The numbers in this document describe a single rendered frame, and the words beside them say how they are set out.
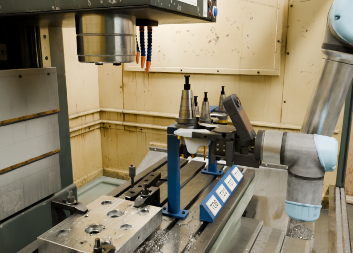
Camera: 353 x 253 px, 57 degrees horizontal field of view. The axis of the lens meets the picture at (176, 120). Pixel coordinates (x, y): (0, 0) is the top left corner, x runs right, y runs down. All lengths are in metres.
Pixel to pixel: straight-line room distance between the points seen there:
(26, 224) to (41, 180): 0.17
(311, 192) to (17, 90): 0.99
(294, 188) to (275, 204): 0.94
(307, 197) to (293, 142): 0.12
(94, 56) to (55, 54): 0.61
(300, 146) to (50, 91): 0.97
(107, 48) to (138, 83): 1.23
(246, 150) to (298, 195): 0.15
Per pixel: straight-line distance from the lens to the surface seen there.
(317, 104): 0.85
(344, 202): 1.72
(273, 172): 1.85
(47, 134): 1.39
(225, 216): 1.24
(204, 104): 1.23
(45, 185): 1.44
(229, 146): 0.77
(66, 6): 0.86
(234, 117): 0.75
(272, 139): 0.75
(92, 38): 0.87
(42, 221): 1.51
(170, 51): 1.95
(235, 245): 1.34
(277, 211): 1.68
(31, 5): 0.94
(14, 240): 1.44
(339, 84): 0.84
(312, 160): 0.74
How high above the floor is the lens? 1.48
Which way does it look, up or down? 12 degrees down
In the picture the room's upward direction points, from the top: straight up
